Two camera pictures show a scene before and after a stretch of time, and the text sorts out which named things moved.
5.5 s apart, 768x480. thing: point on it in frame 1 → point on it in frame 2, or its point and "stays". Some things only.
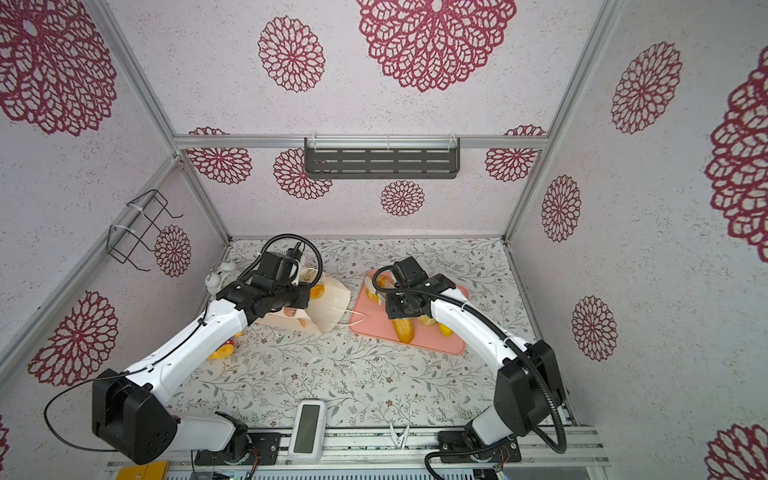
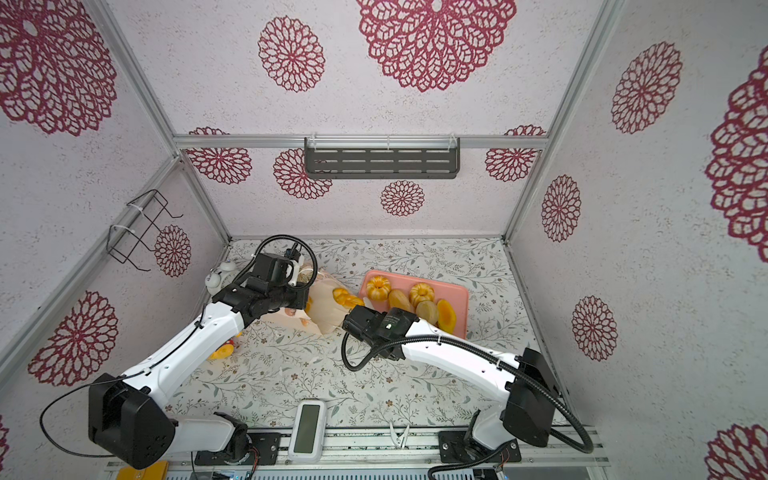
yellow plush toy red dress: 225,350 stays
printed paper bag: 328,304 stays
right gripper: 392,309 → 387,317
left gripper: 303,300 stays
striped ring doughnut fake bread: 381,282 stays
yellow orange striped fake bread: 317,291 → 343,297
